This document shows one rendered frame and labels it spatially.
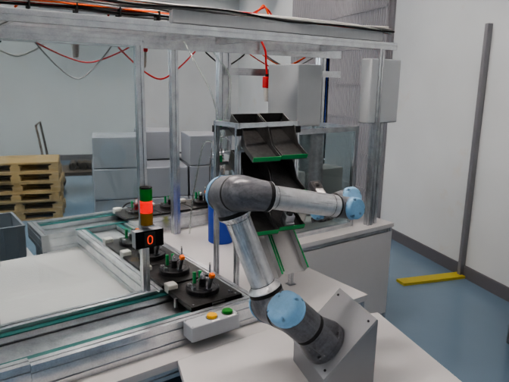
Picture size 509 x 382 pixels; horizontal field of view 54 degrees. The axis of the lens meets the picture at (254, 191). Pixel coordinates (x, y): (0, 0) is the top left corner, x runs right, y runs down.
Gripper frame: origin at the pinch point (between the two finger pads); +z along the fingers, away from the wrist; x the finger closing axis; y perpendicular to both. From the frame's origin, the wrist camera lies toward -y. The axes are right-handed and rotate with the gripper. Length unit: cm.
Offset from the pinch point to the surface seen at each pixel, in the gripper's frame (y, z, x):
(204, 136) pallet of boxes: -114, 246, 56
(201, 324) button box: 38, 1, -53
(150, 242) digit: 3, 20, -62
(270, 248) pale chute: 13.0, 22.7, -8.3
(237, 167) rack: -22.3, 9.1, -23.8
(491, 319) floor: 89, 120, 226
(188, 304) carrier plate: 30, 15, -52
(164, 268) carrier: 14, 43, -52
